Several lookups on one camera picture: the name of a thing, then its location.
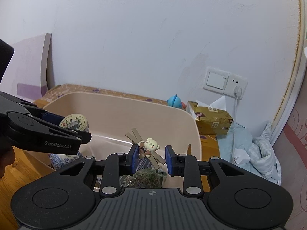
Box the round metal balm tin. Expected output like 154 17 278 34
59 114 89 132

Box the green dried herb bag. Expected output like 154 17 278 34
120 168 167 190

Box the bear hair clip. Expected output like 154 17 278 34
125 128 166 170

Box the blue white tissue packet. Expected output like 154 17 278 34
48 152 83 170

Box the dark blue small carton box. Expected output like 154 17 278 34
136 157 154 172

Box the person's left hand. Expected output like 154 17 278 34
0 145 15 178

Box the purple white headboard panel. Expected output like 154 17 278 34
1 33 51 102

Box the gold tissue box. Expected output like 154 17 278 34
186 96 233 135

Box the white power adapter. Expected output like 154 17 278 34
232 148 250 165

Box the beige plastic storage bin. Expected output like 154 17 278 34
33 91 202 192

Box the blue toy figure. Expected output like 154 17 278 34
167 94 186 110

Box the light blue blanket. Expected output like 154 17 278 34
217 122 281 185

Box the floral pink wardrobe panel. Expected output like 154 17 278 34
272 95 307 230

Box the white plug and cable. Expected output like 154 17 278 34
230 86 243 161

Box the white light switch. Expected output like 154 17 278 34
203 67 229 94

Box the white wall socket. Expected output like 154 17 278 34
224 73 248 100

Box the white door frame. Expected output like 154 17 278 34
270 0 306 144

